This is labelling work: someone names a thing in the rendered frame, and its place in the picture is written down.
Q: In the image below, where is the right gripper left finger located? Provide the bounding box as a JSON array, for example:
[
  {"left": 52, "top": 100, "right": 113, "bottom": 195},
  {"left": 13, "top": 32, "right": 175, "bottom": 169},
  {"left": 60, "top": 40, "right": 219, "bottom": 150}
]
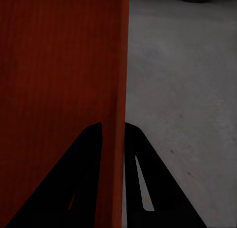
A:
[{"left": 5, "top": 122, "right": 103, "bottom": 228}]

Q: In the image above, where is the storage box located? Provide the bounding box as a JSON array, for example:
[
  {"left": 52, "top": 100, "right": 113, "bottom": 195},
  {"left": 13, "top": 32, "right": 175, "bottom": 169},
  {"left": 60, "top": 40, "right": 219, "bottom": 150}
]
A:
[{"left": 0, "top": 0, "right": 129, "bottom": 228}]

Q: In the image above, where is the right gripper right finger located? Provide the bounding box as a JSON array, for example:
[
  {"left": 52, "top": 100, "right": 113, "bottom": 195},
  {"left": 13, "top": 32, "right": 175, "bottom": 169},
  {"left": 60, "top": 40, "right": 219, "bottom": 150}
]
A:
[{"left": 124, "top": 122, "right": 207, "bottom": 228}]

